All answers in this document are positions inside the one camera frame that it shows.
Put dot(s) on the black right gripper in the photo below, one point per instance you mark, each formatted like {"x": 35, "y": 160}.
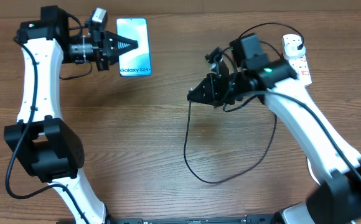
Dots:
{"x": 210, "y": 89}

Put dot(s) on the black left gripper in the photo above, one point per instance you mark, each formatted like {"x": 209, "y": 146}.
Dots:
{"x": 109, "y": 53}

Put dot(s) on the blue Galaxy smartphone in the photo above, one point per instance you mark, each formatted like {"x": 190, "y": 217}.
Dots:
{"x": 137, "y": 61}

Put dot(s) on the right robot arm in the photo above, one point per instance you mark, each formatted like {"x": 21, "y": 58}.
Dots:
{"x": 336, "y": 165}

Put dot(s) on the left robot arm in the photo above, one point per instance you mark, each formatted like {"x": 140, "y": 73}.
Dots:
{"x": 40, "y": 140}

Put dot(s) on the white charger plug adapter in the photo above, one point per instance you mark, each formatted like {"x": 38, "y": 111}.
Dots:
{"x": 292, "y": 52}

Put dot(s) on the white power strip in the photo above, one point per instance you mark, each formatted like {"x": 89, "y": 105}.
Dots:
{"x": 300, "y": 65}

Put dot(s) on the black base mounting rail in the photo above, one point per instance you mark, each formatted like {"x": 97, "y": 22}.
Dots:
{"x": 249, "y": 219}

